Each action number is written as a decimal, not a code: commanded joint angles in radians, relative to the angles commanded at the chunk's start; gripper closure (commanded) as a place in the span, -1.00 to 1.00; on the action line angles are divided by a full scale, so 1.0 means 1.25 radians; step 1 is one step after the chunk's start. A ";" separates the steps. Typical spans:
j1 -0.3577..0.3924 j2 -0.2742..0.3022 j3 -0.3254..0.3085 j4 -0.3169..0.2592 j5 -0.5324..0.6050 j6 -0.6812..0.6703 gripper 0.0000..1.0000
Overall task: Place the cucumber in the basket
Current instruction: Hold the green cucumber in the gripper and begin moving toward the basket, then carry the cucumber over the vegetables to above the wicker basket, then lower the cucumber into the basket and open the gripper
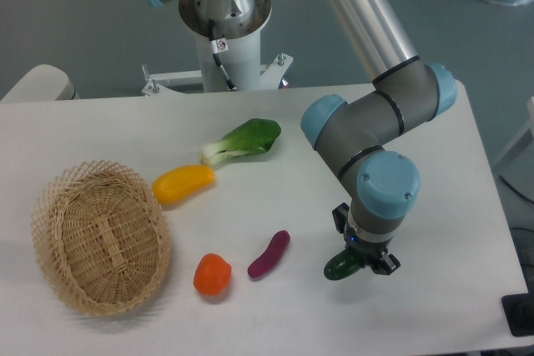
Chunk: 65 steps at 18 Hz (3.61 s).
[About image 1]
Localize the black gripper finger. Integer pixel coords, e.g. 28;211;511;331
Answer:
332;203;350;234
366;253;401;275

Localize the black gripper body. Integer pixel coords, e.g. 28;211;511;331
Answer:
341;211;395;267

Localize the green cucumber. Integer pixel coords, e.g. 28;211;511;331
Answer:
324;248;365;281

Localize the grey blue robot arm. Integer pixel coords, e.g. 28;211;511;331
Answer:
148;0;457;280

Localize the woven wicker basket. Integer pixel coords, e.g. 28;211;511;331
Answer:
31;160;171;316

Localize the purple sweet potato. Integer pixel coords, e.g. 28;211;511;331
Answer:
247;230;291;280

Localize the green bok choy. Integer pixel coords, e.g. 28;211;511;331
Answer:
199;118;282;166

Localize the black device at edge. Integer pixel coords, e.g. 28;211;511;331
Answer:
501;293;534;337

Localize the orange bell pepper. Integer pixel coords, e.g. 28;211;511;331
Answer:
194;253;232;296

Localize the yellow bell pepper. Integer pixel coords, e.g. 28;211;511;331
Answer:
152;165;216;205

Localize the white chair armrest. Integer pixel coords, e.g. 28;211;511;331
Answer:
1;64;80;104

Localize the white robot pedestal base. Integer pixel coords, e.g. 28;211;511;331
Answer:
142;0;294;96

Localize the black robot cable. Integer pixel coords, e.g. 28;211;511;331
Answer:
207;18;241;92

